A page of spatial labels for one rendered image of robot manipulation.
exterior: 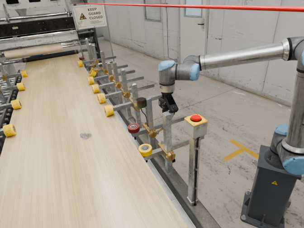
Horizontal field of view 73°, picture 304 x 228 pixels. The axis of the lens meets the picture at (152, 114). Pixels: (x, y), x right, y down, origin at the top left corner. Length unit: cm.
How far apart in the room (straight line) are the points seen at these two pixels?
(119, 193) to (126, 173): 12
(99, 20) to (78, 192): 301
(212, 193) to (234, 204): 21
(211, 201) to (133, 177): 118
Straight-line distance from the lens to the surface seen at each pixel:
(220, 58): 124
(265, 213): 199
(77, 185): 112
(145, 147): 122
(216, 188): 223
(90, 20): 368
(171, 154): 123
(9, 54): 376
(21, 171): 136
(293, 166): 144
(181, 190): 127
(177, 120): 155
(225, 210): 210
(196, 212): 119
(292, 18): 366
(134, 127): 141
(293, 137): 137
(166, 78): 114
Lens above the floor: 168
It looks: 30 degrees down
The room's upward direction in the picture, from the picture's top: 5 degrees counter-clockwise
